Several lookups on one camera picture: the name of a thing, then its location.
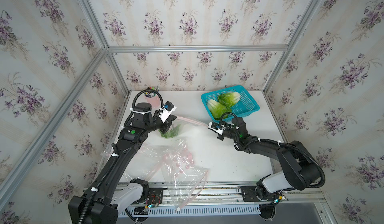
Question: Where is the chinese cabbage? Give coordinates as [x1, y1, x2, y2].
[218, 92, 241, 108]
[207, 99, 230, 120]
[160, 125, 181, 139]

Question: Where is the zip-top bag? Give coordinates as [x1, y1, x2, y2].
[161, 139, 209, 212]
[119, 141, 169, 183]
[158, 117, 208, 138]

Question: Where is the teal plastic basket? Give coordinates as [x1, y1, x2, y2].
[201, 85, 260, 123]

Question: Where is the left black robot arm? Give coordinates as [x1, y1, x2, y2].
[68, 90, 177, 224]

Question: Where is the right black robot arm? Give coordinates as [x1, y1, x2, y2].
[208, 113, 326, 194]

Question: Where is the pink pen cup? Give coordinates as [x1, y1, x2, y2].
[147, 96, 161, 109]

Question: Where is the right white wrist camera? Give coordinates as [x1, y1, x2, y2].
[208, 122, 225, 135]

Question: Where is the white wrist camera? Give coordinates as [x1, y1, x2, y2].
[208, 122, 225, 135]
[159, 101, 177, 123]

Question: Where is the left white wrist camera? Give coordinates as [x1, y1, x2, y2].
[159, 101, 177, 123]

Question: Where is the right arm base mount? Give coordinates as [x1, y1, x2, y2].
[238, 175, 283, 203]

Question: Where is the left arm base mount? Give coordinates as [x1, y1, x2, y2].
[130, 179, 164, 206]

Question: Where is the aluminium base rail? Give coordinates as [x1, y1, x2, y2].
[116, 181, 326, 208]

